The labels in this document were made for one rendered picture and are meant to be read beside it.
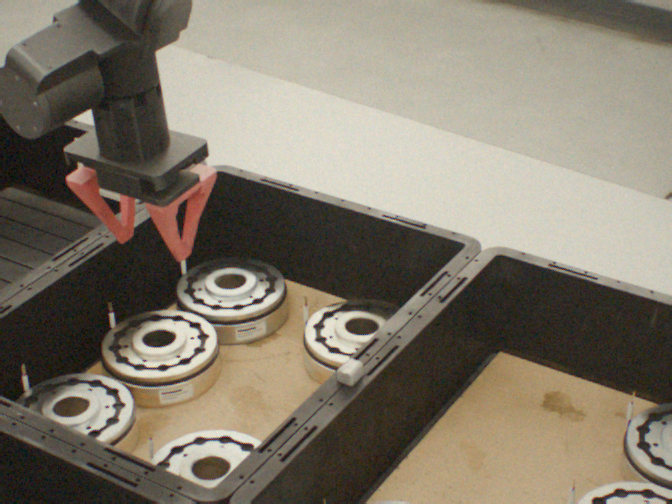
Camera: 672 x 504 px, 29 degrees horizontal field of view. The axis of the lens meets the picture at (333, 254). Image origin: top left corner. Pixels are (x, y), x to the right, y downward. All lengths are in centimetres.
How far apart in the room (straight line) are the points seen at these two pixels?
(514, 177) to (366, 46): 224
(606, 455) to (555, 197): 67
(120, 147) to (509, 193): 79
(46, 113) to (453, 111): 266
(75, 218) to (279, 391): 38
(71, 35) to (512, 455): 48
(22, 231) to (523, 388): 57
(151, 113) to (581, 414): 43
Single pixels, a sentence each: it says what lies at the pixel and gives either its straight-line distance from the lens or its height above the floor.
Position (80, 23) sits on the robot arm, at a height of 118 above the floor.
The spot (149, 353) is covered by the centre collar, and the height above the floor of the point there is 87.
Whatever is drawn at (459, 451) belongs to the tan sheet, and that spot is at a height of 83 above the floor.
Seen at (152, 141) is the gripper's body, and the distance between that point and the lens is 103.
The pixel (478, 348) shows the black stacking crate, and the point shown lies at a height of 85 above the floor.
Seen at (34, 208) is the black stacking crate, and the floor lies 83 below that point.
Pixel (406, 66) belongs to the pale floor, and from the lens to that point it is 382.
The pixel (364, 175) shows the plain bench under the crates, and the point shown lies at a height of 70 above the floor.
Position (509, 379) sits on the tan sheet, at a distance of 116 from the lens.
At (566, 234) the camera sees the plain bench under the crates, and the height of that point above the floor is 70.
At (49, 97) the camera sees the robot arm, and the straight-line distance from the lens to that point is 95.
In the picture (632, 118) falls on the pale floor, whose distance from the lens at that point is 357.
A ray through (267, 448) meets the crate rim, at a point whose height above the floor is 93.
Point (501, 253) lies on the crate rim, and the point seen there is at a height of 93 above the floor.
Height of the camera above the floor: 153
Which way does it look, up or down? 32 degrees down
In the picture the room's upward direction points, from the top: 1 degrees counter-clockwise
